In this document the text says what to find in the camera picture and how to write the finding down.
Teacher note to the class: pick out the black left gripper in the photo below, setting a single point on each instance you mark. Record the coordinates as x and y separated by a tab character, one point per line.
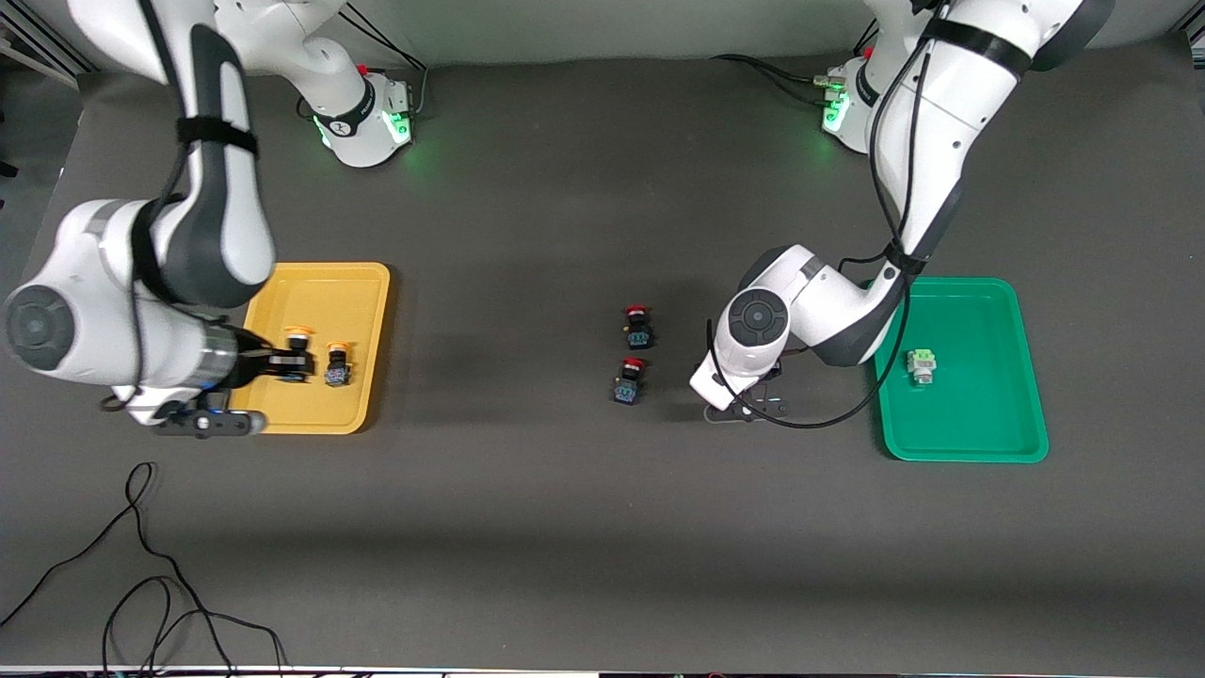
775	373

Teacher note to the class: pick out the green plastic tray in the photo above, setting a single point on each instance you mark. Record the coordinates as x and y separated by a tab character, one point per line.
979	424

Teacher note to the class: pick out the metal frame rail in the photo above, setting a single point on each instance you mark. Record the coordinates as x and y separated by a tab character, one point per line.
38	47

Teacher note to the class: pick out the white push button green contact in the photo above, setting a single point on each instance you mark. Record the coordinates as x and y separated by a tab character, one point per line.
922	361

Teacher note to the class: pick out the yellow plastic tray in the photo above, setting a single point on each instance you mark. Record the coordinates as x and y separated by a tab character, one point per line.
362	301

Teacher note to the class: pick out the red push button black body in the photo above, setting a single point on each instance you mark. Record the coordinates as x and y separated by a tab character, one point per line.
638	334
628	388

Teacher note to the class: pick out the yellow push button black body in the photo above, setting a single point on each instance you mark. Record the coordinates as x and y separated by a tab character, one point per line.
337	374
298	331

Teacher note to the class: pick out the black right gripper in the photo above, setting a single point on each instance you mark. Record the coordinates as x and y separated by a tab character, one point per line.
252	364

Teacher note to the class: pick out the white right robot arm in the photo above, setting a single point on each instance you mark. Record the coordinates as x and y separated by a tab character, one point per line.
216	235

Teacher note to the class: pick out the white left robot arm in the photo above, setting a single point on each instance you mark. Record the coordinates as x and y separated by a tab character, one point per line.
941	141

